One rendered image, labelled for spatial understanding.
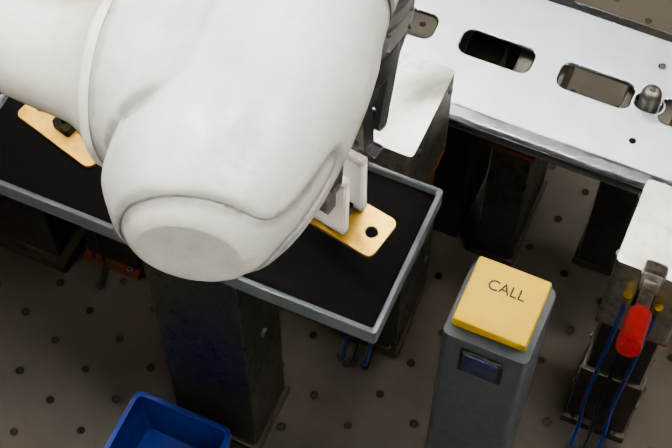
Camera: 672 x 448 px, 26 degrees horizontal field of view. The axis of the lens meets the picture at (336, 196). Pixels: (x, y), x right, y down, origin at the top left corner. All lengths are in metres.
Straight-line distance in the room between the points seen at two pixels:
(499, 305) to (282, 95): 0.49
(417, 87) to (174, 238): 0.64
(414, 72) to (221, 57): 0.63
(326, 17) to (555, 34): 0.79
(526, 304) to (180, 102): 0.52
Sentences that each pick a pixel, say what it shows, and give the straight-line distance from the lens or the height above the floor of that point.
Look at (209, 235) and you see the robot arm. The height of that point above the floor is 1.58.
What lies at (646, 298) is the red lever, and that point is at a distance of 1.22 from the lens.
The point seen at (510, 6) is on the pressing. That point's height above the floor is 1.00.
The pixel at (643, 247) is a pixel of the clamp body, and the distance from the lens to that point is 1.27.
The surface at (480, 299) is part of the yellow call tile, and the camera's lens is 1.12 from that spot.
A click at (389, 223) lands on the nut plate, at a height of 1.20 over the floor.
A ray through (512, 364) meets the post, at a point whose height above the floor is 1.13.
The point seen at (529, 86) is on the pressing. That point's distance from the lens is 1.42.
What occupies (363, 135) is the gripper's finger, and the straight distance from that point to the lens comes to 1.01.
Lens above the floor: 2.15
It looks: 59 degrees down
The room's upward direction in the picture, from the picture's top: straight up
